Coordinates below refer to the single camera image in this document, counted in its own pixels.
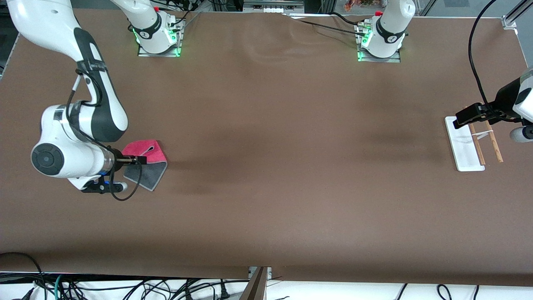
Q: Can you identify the pink and grey towel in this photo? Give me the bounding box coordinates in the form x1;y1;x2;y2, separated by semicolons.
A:
120;139;168;192

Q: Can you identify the white rack base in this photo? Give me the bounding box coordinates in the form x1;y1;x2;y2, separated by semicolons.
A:
445;116;486;172

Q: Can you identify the brown table cover sheet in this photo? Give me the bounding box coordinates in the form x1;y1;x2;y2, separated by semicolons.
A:
0;7;533;287

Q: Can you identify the orange object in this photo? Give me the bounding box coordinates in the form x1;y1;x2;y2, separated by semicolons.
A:
345;0;384;11

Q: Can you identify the white power strip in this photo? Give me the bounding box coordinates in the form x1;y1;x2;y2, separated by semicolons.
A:
244;0;304;13

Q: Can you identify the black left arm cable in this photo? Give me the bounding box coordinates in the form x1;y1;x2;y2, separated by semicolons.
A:
468;0;526;124

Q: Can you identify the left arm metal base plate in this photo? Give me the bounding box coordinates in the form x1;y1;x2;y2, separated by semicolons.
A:
356;23;402;63

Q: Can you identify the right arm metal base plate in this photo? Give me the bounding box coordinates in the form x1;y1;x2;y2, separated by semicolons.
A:
137;19;184;58

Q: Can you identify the black looped cable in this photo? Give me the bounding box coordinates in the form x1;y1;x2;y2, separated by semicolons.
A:
0;252;45;289

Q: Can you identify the black cable tangle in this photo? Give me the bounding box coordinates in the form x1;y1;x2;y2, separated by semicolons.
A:
62;278;250;300

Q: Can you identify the thick black cable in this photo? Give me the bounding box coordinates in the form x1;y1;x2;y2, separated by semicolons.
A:
330;12;369;26

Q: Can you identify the thin black cable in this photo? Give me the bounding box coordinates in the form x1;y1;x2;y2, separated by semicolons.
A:
283;14;362;35

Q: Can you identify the metal frame post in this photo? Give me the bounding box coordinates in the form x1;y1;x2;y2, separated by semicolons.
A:
239;267;272;300

